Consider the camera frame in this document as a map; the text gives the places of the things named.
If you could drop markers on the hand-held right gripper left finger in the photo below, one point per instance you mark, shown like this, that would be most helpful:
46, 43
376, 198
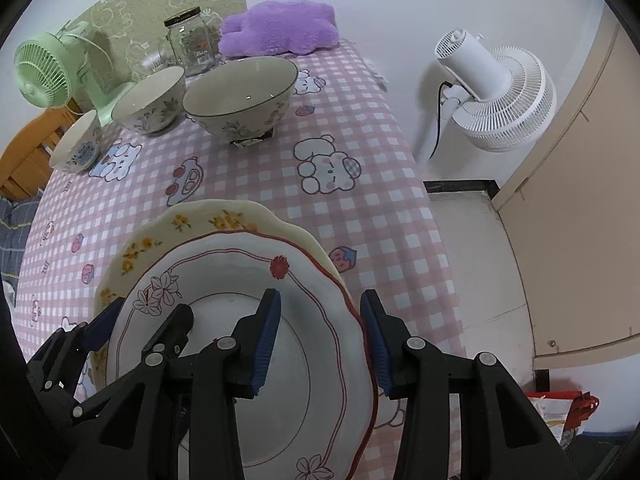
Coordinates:
267, 340

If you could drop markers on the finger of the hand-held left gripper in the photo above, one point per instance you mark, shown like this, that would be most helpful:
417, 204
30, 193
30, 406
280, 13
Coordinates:
170, 325
102, 327

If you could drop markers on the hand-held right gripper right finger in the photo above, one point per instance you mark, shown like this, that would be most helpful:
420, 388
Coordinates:
377, 345

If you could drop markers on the white plate with red pattern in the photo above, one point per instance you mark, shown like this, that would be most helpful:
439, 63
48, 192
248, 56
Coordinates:
315, 360

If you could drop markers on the large yellow floral plate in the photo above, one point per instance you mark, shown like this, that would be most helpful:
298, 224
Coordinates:
210, 217

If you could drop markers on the large floral ceramic bowl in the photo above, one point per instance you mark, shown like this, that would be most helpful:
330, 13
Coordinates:
75, 147
150, 97

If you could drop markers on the small floral ceramic bowl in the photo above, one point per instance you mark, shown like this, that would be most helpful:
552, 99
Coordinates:
235, 90

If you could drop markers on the grey plaid pillow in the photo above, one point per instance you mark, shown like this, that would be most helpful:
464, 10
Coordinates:
10, 230

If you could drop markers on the pink checkered tablecloth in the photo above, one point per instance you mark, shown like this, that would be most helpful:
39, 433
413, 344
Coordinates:
300, 200

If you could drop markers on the red and white plastic bag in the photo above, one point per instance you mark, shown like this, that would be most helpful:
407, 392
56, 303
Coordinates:
555, 405

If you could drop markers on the wooden bed headboard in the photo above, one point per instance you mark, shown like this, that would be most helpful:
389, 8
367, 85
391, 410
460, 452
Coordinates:
25, 155

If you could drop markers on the beige door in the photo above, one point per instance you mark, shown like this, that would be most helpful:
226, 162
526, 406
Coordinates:
575, 210

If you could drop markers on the green desk fan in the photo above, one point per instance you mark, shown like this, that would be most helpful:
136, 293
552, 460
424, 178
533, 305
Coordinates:
40, 70

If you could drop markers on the glass mug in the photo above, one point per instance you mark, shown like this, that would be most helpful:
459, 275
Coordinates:
152, 60

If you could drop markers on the white standing fan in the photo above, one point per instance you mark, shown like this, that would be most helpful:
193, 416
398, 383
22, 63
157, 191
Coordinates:
495, 100

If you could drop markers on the glass jar with dark lid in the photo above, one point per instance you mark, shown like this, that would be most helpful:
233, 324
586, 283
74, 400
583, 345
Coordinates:
190, 42

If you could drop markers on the purple plush toy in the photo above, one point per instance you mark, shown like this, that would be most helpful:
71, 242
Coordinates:
280, 30

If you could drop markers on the green patterned board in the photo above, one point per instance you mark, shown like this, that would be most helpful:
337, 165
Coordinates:
125, 15

